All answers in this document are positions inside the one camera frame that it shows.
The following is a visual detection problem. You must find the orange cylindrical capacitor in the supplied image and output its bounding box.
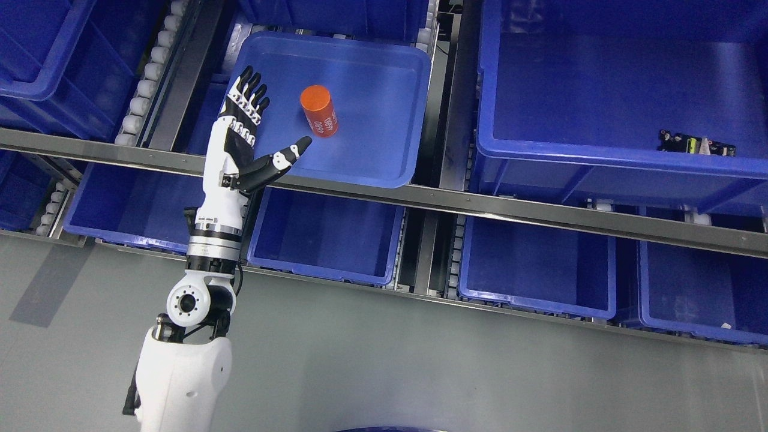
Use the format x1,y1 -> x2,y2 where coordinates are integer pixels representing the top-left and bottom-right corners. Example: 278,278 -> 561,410
299,85 -> 338,139

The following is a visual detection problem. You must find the steel shelf rack frame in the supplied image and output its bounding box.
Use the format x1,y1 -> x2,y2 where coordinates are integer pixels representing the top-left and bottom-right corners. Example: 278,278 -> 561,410
2,1 -> 766,326

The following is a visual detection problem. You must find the blue bin far left lower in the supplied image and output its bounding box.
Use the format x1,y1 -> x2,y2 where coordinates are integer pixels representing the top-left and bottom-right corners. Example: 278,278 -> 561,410
1,150 -> 56,235

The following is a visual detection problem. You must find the blue bin lower middle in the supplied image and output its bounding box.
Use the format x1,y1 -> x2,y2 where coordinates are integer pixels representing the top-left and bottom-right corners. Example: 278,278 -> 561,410
247,188 -> 405,286

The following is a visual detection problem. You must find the large blue bin right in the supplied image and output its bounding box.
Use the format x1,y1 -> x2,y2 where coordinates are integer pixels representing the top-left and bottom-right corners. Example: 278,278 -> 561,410
470,1 -> 767,218

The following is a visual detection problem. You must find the blue bin lower far-right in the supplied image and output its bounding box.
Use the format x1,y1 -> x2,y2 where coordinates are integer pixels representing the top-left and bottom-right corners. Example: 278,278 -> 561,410
614,238 -> 767,346

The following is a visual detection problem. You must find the blue bin upper left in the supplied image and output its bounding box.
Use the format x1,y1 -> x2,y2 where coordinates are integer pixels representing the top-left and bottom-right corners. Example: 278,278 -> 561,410
1,1 -> 168,140

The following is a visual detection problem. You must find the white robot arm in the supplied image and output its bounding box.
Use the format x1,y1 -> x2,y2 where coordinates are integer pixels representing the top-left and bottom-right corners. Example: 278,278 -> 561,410
123,205 -> 242,431

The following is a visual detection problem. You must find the blue bin lower centre-right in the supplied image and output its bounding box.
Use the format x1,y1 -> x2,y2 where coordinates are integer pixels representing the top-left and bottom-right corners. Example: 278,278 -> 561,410
457,217 -> 617,320

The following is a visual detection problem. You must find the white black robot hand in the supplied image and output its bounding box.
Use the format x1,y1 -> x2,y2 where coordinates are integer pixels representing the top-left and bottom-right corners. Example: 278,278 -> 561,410
186,65 -> 313,235

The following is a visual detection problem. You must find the blue bin top centre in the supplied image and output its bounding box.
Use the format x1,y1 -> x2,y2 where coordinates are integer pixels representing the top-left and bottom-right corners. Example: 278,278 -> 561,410
238,1 -> 430,42

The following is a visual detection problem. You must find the shallow blue tray bin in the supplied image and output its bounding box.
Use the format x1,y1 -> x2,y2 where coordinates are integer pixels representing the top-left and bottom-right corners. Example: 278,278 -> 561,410
232,32 -> 431,188

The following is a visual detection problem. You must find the small black electronic part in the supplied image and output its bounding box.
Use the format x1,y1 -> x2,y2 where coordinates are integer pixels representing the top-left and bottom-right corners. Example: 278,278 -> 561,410
656,130 -> 737,158

